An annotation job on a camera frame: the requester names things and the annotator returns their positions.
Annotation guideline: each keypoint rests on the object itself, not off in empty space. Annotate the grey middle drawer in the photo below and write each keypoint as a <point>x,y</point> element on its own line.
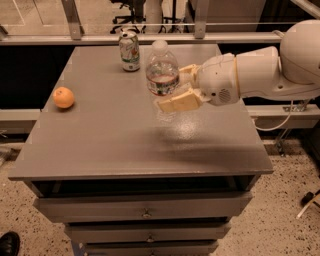
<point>150,232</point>

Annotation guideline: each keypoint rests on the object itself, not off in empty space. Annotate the clear plastic water bottle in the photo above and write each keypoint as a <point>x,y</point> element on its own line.
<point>162,71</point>

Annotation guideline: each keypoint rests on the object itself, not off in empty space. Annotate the black office chair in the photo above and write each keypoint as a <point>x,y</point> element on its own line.
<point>144,17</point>

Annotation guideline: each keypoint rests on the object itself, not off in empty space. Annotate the grey drawer cabinet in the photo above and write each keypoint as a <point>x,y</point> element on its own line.
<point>112,143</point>

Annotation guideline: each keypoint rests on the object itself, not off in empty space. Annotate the green white 7up can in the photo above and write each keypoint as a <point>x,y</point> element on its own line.
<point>129,50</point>

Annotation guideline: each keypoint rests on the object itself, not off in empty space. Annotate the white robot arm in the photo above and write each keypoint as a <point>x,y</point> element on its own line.
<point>287,73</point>

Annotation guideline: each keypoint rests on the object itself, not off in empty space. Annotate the black white tool on floor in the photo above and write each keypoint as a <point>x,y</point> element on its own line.
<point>309,199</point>

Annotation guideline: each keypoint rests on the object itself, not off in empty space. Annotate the metal window frame rail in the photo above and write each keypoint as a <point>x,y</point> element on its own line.
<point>88,22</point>

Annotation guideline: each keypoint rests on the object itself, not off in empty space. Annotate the grey bottom drawer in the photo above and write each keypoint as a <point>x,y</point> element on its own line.
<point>162,248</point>

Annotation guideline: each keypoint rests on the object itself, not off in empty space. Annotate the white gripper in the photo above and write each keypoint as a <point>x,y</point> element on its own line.
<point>216,80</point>

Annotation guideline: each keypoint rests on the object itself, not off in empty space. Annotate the black shoe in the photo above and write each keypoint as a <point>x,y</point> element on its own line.
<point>9,244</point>

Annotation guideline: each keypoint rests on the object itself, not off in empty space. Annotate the grey drawer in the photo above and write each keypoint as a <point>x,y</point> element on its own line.
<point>162,248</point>
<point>150,232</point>
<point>143,207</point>

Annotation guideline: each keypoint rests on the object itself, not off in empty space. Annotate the orange fruit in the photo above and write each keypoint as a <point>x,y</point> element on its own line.
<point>63,97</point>

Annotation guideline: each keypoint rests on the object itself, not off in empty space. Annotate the grey top drawer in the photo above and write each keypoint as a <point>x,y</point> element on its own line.
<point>143,207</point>

